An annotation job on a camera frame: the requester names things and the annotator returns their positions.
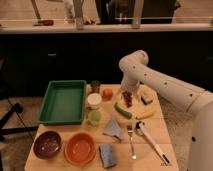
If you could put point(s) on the purple bowl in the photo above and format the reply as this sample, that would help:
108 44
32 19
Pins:
47 145

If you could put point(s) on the dark red grape bunch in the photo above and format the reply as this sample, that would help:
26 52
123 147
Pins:
127 98

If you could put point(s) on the yellow banana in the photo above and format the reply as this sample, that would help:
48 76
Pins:
144 115

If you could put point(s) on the blue sponge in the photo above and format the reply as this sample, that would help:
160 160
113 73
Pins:
107 155

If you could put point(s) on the orange bowl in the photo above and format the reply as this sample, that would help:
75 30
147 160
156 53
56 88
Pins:
80 149

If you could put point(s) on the green chili pepper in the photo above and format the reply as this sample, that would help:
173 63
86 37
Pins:
124 113

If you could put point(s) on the white lidded cup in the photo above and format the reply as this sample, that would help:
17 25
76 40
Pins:
94 100

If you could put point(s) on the green plastic tray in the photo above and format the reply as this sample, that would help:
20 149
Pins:
63 103

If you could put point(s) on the black tripod stand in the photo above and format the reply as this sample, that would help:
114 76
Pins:
11 123

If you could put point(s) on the green plastic cup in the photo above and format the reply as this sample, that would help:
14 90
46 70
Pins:
94 117

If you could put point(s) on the brown chocolate bar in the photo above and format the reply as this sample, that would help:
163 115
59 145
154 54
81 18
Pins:
146 99

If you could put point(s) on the white handled ladle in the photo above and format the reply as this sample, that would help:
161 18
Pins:
141 130

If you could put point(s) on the folded blue grey cloth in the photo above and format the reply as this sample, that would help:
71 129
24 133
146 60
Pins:
112 128

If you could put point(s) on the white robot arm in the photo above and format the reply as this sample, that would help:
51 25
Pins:
188 97

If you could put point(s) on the silver fork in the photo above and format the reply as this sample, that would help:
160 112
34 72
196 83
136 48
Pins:
130 134

